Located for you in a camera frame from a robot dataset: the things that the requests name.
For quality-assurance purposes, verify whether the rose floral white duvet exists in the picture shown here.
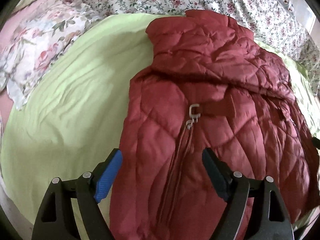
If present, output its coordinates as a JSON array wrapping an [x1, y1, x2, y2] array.
[[77, 0, 319, 94]]

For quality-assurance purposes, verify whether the light green bed sheet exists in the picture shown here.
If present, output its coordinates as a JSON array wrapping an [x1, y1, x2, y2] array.
[[0, 12, 320, 240]]

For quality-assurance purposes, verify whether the red quilted puffer jacket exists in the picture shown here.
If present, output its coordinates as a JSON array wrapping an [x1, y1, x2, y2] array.
[[110, 10, 319, 239]]

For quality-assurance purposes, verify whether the large-flower pastel quilt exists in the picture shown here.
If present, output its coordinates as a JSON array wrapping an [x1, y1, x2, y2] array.
[[1, 0, 101, 109]]

